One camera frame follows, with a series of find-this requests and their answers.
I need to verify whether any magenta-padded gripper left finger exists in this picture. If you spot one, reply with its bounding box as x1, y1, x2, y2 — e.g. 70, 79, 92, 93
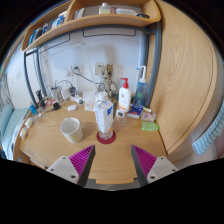
45, 144, 97, 188

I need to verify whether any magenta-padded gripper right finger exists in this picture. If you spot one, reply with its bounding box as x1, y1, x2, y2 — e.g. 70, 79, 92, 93
130, 144, 179, 188

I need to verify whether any clear plastic water bottle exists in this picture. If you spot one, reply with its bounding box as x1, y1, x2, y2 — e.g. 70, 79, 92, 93
93, 91, 114, 140

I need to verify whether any cream ceramic mug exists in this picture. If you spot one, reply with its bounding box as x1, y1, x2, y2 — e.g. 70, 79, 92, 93
59, 117, 84, 145

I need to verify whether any green packet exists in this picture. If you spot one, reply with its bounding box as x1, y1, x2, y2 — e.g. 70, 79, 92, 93
141, 121, 160, 132

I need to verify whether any plastic-wrapped bun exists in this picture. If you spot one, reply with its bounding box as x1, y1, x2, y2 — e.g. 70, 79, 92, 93
19, 127, 29, 140
23, 116, 35, 129

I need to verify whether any pink white packet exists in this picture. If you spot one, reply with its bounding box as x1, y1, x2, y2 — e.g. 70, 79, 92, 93
139, 111, 157, 123

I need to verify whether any blue striped towel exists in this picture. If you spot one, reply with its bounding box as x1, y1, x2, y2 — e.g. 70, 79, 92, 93
192, 101, 224, 157

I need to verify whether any bed with green sheet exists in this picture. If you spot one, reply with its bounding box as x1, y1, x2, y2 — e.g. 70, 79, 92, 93
0, 107, 30, 159

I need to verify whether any small blue box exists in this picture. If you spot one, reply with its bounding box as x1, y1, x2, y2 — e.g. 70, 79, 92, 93
126, 104, 144, 120

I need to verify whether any blue white-capped tube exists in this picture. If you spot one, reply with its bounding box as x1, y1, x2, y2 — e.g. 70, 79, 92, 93
29, 104, 38, 116

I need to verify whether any white power strip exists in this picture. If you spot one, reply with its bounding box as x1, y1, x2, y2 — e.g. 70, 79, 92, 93
69, 95, 84, 104

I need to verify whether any white plastic bag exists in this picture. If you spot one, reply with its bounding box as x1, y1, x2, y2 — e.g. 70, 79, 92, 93
83, 89, 100, 112

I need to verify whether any black electric shaver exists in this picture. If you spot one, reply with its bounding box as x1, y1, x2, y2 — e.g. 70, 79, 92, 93
35, 89, 46, 108

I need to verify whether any white charger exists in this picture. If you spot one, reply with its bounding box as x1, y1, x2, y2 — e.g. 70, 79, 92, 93
59, 87, 72, 100

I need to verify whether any light green pillow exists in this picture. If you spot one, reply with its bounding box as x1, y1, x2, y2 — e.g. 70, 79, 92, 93
0, 104, 14, 136

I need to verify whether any white red-pump lotion bottle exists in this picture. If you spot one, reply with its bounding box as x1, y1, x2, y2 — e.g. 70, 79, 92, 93
117, 77, 132, 113

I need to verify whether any blue white-nozzle rinse bottle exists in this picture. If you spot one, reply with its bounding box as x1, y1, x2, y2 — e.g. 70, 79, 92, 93
134, 65, 149, 107

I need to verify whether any brown tree figure toy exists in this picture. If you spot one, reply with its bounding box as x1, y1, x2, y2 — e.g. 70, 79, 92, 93
98, 63, 118, 99

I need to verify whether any wooden shelf unit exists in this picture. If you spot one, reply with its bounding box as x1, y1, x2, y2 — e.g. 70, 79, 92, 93
21, 0, 162, 53

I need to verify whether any black cable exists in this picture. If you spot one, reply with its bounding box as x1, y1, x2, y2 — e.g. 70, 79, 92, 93
73, 68, 101, 85

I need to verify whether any white wall socket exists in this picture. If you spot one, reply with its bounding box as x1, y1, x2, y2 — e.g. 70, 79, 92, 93
63, 65, 83, 78

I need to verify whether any grey metal frame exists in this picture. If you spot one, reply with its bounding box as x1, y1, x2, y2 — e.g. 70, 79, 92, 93
23, 21, 163, 109

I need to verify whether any white light switch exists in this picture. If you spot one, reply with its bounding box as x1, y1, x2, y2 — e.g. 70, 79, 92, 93
14, 69, 24, 80

